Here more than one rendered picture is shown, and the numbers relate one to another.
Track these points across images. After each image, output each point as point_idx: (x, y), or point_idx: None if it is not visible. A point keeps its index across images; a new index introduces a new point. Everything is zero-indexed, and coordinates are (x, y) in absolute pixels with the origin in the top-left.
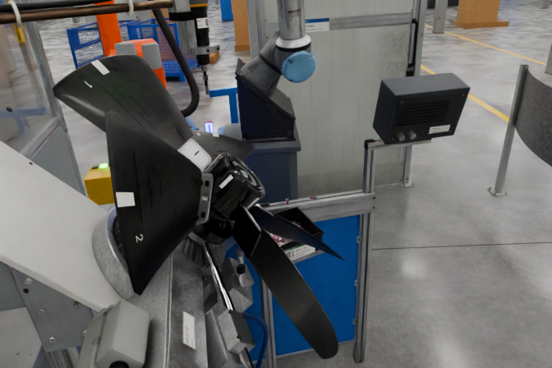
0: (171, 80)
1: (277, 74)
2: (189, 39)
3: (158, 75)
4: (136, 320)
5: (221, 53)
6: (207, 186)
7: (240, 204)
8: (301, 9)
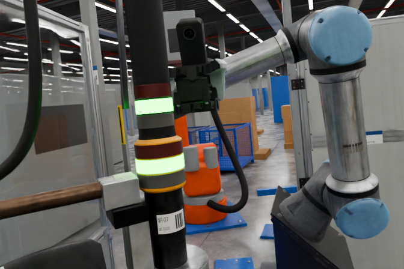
0: (228, 173)
1: (327, 217)
2: (134, 263)
3: (214, 174)
4: None
5: (272, 151)
6: None
7: None
8: (363, 142)
